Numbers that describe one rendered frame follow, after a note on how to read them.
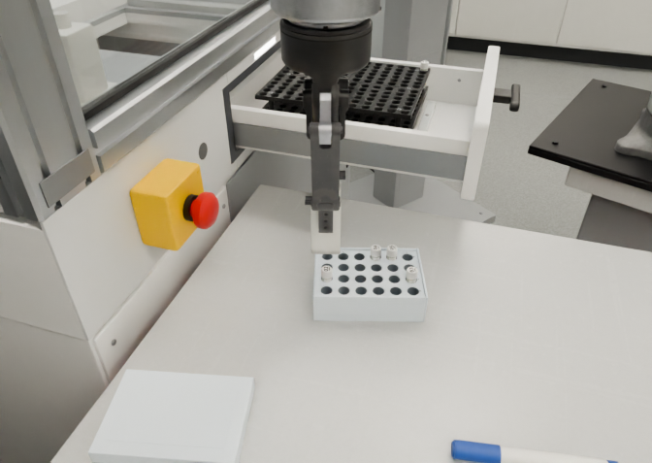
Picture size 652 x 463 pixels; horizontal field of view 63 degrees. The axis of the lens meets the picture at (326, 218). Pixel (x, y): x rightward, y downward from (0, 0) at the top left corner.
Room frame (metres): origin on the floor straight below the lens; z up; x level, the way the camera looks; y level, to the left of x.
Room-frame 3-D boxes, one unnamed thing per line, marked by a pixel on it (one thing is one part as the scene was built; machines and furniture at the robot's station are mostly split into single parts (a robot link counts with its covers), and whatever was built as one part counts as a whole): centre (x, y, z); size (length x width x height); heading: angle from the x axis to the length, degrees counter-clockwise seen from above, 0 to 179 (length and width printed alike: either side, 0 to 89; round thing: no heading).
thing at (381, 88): (0.76, -0.03, 0.87); 0.22 x 0.18 x 0.06; 73
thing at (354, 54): (0.44, 0.00, 1.04); 0.08 x 0.07 x 0.09; 179
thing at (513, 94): (0.69, -0.25, 0.91); 0.07 x 0.04 x 0.01; 163
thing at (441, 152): (0.76, -0.02, 0.86); 0.40 x 0.26 x 0.06; 73
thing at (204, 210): (0.46, 0.13, 0.88); 0.04 x 0.03 x 0.04; 163
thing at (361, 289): (0.45, -0.05, 0.78); 0.12 x 0.08 x 0.04; 89
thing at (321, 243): (0.43, 0.00, 0.88); 0.03 x 0.01 x 0.07; 89
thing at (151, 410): (0.28, 0.14, 0.77); 0.13 x 0.09 x 0.02; 86
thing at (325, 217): (0.41, 0.00, 0.91); 0.03 x 0.01 x 0.05; 179
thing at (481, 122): (0.70, -0.22, 0.87); 0.29 x 0.02 x 0.11; 163
